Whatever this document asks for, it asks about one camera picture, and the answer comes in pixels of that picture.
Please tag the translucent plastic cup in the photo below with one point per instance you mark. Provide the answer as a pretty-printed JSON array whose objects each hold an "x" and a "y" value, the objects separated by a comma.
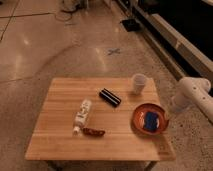
[{"x": 138, "y": 83}]

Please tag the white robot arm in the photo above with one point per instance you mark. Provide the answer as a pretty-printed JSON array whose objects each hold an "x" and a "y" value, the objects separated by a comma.
[{"x": 193, "y": 90}]

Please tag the black floor box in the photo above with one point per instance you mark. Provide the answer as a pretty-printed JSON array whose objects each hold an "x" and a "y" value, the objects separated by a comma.
[{"x": 130, "y": 25}]

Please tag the orange ceramic bowl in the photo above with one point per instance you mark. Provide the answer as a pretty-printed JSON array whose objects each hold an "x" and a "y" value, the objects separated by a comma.
[{"x": 139, "y": 115}]

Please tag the white tube bottle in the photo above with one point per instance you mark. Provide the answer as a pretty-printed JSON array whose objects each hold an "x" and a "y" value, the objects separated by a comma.
[{"x": 81, "y": 116}]

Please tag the black rectangular box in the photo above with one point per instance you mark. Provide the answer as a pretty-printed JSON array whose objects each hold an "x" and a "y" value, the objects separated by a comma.
[{"x": 110, "y": 97}]

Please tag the red chili pepper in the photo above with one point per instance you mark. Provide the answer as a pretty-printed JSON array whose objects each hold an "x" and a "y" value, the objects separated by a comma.
[{"x": 93, "y": 132}]

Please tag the blue sponge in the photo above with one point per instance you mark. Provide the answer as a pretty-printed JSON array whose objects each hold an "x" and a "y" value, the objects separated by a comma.
[{"x": 150, "y": 121}]

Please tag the wooden table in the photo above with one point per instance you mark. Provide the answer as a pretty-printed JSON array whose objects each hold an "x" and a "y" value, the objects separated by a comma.
[{"x": 53, "y": 137}]

